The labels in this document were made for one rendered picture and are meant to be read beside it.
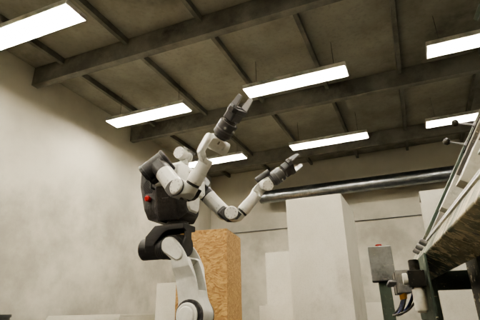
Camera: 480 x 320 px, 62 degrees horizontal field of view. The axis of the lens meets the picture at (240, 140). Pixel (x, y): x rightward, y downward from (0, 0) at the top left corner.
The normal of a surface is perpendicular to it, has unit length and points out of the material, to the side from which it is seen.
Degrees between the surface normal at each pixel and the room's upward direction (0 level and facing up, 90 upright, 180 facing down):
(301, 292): 90
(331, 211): 90
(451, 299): 90
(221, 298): 90
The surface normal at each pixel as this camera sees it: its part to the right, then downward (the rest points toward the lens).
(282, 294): -0.39, -0.36
